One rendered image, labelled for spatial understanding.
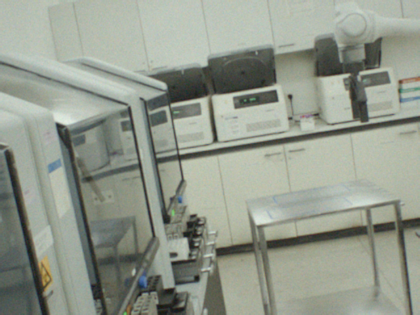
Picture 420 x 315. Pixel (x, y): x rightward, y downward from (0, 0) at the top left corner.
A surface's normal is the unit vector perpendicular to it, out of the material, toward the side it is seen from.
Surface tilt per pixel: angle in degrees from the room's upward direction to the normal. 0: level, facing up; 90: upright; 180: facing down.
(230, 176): 90
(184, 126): 90
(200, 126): 90
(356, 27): 88
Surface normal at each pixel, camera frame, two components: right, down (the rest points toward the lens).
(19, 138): 0.98, -0.16
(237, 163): -0.09, 0.16
